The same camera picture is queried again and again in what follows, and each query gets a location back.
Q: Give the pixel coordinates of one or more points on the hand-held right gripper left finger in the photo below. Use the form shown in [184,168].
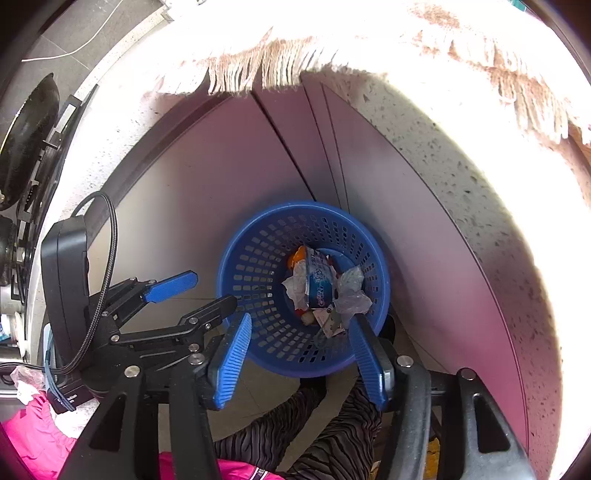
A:
[231,360]

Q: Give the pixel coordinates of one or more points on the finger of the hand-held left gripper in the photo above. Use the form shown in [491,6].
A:
[207,314]
[171,286]

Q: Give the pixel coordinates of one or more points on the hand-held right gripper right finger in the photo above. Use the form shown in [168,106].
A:
[369,364]

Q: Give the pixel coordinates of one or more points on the blue plastic basket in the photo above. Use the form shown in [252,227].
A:
[258,258]

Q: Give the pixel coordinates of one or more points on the blue printed packet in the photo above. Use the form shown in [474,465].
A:
[321,281]

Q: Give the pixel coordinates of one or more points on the orange peel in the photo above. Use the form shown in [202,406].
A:
[298,258]

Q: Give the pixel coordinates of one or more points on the person's left forearm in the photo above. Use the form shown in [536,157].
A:
[32,447]

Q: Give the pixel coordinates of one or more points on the person's left hand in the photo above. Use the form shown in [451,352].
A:
[74,422]

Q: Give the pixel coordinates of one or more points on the person's striped trouser leg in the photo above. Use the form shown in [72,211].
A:
[346,434]
[277,424]

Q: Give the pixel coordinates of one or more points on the small crumpled plastic wrap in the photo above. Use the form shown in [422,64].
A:
[25,385]

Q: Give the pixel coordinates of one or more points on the pink jacket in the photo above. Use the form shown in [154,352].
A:
[221,470]

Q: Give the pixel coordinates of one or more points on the yellow object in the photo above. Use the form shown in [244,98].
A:
[431,457]

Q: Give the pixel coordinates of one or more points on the grey cabinet door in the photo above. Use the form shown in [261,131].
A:
[415,230]
[207,161]

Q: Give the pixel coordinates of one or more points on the black wok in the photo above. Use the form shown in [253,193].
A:
[27,138]

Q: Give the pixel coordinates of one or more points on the wooden board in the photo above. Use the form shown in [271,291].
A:
[581,138]

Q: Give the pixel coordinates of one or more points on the woven fringed cloth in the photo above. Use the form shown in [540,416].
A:
[369,32]

